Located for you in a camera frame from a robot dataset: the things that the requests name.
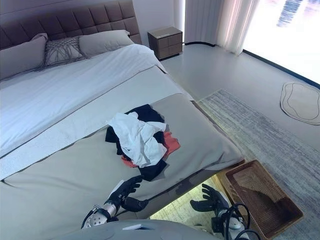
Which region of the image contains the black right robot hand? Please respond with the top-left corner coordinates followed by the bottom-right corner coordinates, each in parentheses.
top-left (189, 183), bottom-right (231, 219)

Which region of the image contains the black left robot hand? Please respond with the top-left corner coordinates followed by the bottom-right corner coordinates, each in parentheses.
top-left (106, 176), bottom-right (150, 213)

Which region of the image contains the white shirt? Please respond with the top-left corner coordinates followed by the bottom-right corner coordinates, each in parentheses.
top-left (106, 111), bottom-right (168, 169)

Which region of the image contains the orange garment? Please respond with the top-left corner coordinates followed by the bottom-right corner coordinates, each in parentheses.
top-left (121, 131), bottom-right (181, 168)

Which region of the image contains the black garment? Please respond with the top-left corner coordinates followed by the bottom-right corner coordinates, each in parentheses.
top-left (104, 104), bottom-right (169, 182)

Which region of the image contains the brown woven laundry basket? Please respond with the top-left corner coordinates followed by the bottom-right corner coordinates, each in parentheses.
top-left (224, 159), bottom-right (305, 240)

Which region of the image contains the bed with white duvet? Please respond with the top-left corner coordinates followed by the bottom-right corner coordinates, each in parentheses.
top-left (0, 92), bottom-right (245, 240)

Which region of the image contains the pale grey bed sheet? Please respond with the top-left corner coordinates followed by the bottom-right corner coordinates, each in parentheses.
top-left (0, 65), bottom-right (194, 181)

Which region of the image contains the grey robot torso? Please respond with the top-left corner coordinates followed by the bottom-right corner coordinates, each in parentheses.
top-left (79, 219), bottom-right (227, 240)

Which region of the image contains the grey striped rug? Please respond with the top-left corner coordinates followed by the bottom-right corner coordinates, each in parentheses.
top-left (149, 88), bottom-right (320, 240)

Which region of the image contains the white duvet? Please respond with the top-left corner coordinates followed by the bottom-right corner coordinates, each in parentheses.
top-left (0, 43), bottom-right (167, 159)

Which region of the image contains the oval beige floor mat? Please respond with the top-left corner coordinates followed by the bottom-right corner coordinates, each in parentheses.
top-left (278, 81), bottom-right (320, 126)

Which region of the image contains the beige pillow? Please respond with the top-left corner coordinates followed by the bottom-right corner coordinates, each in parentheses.
top-left (0, 33), bottom-right (49, 81)
top-left (78, 29), bottom-right (136, 58)

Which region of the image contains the grey patterned cushion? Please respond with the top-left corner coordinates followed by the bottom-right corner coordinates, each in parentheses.
top-left (44, 36), bottom-right (88, 67)

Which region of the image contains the wooden nightstand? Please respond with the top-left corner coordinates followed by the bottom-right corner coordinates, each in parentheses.
top-left (147, 26), bottom-right (184, 61)

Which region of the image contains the brown tufted headboard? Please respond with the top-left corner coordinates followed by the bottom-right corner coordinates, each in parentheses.
top-left (0, 0), bottom-right (143, 81)

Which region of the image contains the sheer white curtain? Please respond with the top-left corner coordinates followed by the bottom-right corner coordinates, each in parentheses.
top-left (184, 0), bottom-right (259, 55)

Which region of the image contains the black window floor rail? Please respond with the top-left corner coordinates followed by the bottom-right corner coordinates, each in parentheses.
top-left (183, 41), bottom-right (320, 90)

